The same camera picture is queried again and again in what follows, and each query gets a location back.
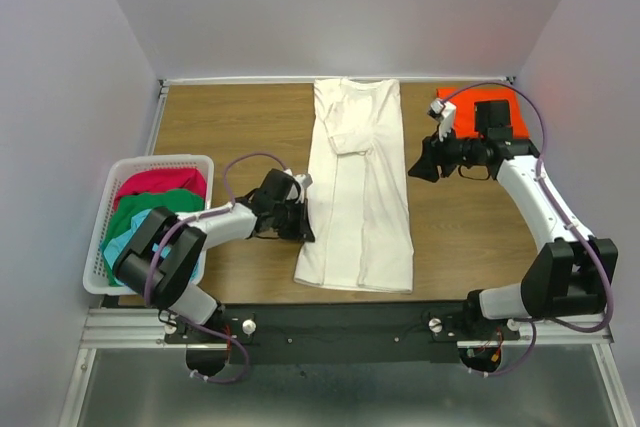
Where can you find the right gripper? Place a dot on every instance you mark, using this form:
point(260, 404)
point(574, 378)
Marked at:
point(433, 154)

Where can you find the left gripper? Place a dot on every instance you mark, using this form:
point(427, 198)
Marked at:
point(303, 230)

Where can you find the white t-shirt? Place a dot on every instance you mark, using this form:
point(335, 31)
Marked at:
point(358, 201)

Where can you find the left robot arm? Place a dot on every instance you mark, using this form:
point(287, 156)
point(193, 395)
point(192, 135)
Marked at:
point(165, 284)

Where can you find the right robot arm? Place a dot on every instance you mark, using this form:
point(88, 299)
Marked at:
point(569, 281)

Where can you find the orange folded t-shirt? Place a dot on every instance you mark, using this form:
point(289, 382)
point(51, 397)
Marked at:
point(464, 124)

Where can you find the green t-shirt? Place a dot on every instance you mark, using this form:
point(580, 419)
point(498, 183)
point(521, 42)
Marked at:
point(176, 200)

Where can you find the magenta t-shirt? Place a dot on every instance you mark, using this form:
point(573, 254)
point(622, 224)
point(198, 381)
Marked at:
point(163, 180)

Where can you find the light blue t-shirt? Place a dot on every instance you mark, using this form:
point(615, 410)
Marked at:
point(114, 247)

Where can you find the white laundry basket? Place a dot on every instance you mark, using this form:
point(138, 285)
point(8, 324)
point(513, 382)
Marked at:
point(95, 278)

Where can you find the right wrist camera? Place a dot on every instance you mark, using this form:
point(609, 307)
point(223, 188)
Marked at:
point(443, 112)

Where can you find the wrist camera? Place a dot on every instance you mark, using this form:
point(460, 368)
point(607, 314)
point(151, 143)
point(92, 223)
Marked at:
point(443, 112)
point(301, 183)

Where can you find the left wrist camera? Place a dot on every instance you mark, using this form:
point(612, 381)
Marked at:
point(301, 183)

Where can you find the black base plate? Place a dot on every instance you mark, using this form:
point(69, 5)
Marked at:
point(368, 332)

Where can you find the aluminium frame rail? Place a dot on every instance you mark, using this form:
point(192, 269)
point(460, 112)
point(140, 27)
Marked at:
point(343, 364)

